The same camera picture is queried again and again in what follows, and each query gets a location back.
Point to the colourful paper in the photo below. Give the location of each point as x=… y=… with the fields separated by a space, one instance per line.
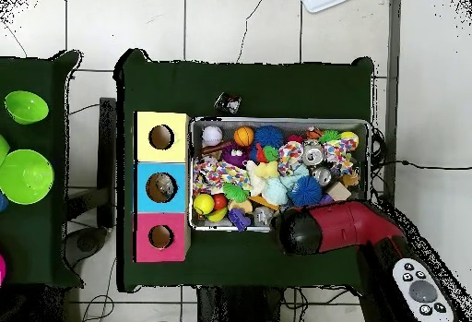
x=217 y=176
x=341 y=155

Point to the crushed red black can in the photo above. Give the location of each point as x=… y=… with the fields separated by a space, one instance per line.
x=228 y=103

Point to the crushed clear plastic bottle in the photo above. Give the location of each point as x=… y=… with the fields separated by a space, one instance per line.
x=165 y=185

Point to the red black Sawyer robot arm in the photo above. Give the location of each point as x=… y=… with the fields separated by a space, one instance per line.
x=350 y=226

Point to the wooden box with three holes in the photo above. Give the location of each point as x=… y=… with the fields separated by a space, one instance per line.
x=177 y=122

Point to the purple spiky monster toy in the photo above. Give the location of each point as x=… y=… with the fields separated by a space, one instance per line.
x=234 y=154

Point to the orange foam basketball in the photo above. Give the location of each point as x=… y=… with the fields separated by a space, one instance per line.
x=243 y=136

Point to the white foam baseball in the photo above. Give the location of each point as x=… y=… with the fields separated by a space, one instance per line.
x=212 y=135

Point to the red plastic ball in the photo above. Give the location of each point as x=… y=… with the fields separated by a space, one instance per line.
x=220 y=201

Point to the blue spiky rubber ball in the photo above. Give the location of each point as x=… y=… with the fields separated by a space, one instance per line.
x=268 y=136
x=305 y=191

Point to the crushed silver can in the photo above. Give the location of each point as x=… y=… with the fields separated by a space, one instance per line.
x=312 y=154

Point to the dark green table cloth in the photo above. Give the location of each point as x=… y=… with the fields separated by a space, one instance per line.
x=239 y=85
x=37 y=244

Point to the grey round floor base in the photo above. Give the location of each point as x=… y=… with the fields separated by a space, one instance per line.
x=86 y=242

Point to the white tray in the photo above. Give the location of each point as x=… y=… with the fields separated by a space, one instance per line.
x=324 y=1

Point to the lime green bowl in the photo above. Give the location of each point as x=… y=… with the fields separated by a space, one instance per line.
x=25 y=176
x=25 y=106
x=3 y=148

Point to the blue bowl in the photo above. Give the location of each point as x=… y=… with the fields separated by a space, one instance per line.
x=2 y=202

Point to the magenta round object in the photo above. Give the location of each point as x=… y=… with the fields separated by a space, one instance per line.
x=1 y=268

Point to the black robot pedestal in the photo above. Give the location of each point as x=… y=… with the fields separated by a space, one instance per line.
x=236 y=307

